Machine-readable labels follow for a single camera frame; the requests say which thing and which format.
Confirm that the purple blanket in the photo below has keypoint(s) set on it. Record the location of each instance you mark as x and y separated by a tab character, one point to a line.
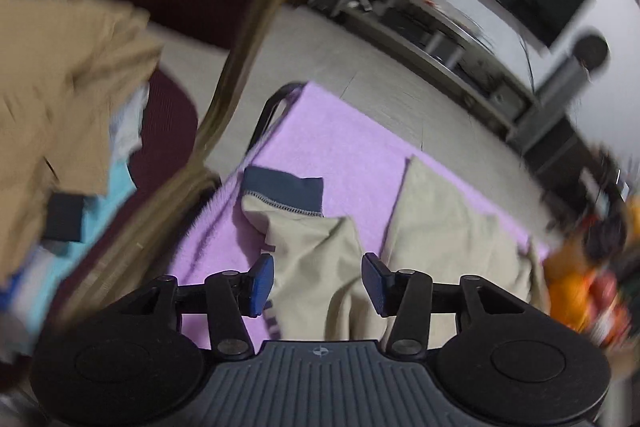
340	142

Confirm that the dark wooden cabinet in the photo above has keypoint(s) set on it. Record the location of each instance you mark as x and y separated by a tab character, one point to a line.
555	152

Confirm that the beige shirt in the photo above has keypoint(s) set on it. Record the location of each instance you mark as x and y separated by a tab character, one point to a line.
315	267

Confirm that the wooden chair with maroon cushion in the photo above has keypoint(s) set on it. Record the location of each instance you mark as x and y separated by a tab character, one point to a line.
167	132

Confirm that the orange toy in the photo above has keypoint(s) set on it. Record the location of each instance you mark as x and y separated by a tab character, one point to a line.
617	307

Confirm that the orange in net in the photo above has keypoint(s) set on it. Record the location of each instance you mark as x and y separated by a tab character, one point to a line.
570	287

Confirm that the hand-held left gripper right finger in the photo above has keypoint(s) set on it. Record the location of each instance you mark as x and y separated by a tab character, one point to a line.
374	281

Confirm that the light blue garment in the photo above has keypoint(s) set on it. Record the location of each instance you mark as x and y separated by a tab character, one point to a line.
107	202

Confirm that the round black speaker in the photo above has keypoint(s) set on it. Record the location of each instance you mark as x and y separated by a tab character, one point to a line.
591	52

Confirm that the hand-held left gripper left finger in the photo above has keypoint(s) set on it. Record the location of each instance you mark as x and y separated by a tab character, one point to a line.
262	279

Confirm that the tan garment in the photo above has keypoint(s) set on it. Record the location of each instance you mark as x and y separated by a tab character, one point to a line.
60	87

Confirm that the grey television stand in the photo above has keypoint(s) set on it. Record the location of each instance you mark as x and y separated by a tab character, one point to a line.
450	52

